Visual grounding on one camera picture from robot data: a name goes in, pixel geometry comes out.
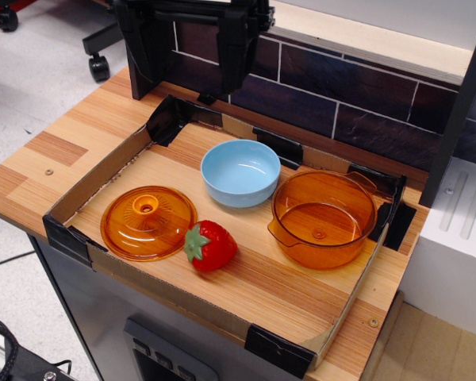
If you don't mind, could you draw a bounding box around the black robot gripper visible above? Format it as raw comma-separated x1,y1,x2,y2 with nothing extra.
111,1,274,94

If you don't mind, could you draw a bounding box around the orange transparent pot lid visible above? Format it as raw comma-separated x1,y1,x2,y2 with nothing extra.
100,186,198,261

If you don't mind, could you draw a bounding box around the orange transparent plastic pot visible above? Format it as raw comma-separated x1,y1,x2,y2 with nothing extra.
268,170,378,270

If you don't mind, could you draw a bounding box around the cardboard fence with black tape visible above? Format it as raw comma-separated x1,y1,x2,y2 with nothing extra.
40,97,426,380

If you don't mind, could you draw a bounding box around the light blue bowl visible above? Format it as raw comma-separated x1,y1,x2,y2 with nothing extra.
200,139,281,208

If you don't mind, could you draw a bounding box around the black office chair base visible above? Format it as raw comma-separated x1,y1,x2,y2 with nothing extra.
0,1,123,83

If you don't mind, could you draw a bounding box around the red toy strawberry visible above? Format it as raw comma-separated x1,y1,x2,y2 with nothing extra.
184,220,238,271

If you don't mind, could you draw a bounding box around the grey oven front panel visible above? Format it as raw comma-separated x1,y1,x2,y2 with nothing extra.
122,315,219,381

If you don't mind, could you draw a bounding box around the white ridged drainboard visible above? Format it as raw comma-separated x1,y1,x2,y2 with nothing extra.
400,159,476,333

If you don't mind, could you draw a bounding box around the dark wooden corner post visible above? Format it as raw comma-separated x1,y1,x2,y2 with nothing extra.
127,27,175,99

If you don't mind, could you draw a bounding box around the black vertical post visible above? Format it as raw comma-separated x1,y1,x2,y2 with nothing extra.
418,0,476,208

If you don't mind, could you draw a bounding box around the black cable bundle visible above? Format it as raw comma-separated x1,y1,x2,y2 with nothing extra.
0,311,73,381

